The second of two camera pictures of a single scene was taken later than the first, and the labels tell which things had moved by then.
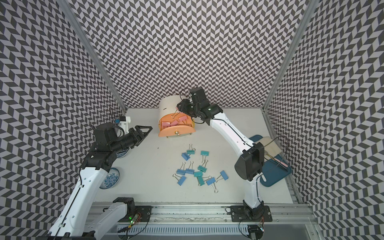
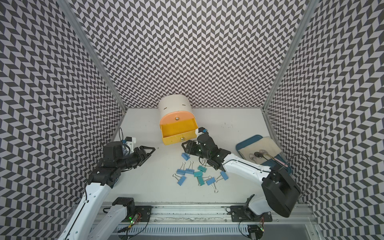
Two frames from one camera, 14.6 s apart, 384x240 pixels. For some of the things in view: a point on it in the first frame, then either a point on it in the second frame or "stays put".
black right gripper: [184, 103] -> [190, 148]
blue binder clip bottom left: [181, 179] stays put
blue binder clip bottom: [211, 181] stays put
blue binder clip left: [181, 171] stays put
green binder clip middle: [202, 168] stays put
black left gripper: [141, 135] -> [142, 156]
